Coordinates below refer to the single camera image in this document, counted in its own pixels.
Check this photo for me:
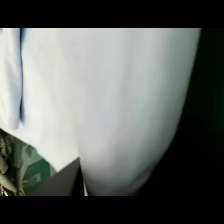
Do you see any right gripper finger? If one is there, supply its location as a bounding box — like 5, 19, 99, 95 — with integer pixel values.
27, 157, 89, 197

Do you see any white shirt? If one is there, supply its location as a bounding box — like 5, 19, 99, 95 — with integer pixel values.
0, 27, 203, 197

